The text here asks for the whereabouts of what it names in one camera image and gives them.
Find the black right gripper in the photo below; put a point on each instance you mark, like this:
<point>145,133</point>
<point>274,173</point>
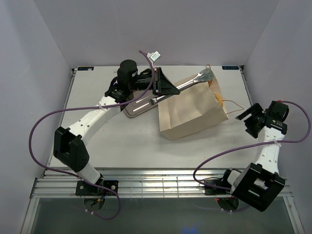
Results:
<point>250,129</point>

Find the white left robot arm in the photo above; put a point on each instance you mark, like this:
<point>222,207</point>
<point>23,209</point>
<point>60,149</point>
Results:
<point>70,143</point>

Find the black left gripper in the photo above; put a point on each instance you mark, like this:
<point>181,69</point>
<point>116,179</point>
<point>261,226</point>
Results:
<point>165,87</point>

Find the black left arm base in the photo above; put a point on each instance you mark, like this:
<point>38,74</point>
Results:
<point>84,189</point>

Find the aluminium frame rail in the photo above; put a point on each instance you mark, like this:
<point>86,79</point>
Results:
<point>131,184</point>

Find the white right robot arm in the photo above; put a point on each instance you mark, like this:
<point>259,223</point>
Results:
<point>260,183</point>

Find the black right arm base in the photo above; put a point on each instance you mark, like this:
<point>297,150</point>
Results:
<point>210,186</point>

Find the silver metal tray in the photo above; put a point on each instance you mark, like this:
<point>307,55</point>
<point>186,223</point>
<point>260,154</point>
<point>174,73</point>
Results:
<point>140,106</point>

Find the cream paper bag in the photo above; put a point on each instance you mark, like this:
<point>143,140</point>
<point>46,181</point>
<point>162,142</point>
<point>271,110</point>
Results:
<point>195,109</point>

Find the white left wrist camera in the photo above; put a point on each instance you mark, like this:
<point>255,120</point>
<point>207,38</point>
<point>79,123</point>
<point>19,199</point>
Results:
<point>154,56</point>

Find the silver metal tongs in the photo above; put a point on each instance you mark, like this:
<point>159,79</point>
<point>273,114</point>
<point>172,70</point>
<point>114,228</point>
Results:
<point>203,76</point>

